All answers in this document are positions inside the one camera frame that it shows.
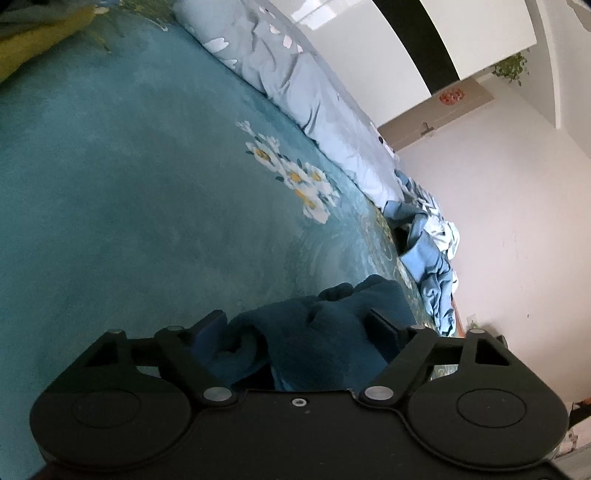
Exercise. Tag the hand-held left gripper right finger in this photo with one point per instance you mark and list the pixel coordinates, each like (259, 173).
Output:
(384, 333)

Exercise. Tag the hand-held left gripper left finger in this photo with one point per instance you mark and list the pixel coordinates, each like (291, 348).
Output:
(207, 333)

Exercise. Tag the blue fleece garment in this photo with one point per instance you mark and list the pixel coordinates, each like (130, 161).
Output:
(314, 332)

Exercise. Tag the pile of light blue clothes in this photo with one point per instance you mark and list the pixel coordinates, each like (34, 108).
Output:
(429, 277)

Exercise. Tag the white striped garment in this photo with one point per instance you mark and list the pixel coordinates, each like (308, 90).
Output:
(443, 230)

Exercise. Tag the beige room door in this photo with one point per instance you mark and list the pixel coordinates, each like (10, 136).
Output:
(434, 115)

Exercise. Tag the red door decoration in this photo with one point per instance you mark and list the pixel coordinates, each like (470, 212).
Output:
(451, 96)

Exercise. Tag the light blue quilt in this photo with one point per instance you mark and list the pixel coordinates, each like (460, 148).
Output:
(300, 83)

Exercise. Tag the white glossy wardrobe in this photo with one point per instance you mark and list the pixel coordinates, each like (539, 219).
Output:
(378, 41)

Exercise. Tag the green hanging plant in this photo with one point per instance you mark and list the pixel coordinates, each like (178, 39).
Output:
(510, 69)

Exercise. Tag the folded yellow cloth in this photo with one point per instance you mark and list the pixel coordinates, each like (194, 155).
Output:
(37, 41)

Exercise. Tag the white wall socket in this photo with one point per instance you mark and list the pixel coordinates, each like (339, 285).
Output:
(472, 320)

